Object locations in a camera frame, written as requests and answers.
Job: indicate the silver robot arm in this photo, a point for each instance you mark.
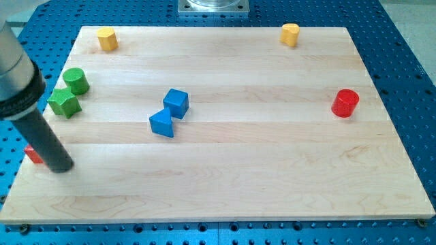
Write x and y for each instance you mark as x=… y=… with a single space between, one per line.
x=22 y=85

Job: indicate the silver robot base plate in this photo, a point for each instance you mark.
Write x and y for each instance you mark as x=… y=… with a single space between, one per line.
x=213 y=7

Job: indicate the blue cube block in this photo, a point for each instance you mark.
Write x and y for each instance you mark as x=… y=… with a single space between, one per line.
x=177 y=102

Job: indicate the blue triangle block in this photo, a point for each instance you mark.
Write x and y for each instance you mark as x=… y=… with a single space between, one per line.
x=161 y=123

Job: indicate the yellow pentagon block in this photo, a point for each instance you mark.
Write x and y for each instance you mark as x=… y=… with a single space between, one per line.
x=107 y=38

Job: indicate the green star block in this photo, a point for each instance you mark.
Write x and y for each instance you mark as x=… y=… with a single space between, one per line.
x=63 y=102

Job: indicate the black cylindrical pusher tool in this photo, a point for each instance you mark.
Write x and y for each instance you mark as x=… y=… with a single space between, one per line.
x=35 y=129

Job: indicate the yellow heart block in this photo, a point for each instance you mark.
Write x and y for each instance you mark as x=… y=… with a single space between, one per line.
x=289 y=34

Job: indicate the red star block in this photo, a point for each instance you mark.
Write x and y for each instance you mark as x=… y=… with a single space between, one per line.
x=33 y=155

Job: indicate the green cylinder block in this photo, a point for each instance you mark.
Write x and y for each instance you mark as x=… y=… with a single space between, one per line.
x=76 y=80

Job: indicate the wooden board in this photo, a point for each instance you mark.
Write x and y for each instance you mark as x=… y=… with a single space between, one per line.
x=258 y=142

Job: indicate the red cylinder block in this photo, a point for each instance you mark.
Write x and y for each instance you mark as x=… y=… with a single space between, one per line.
x=345 y=103

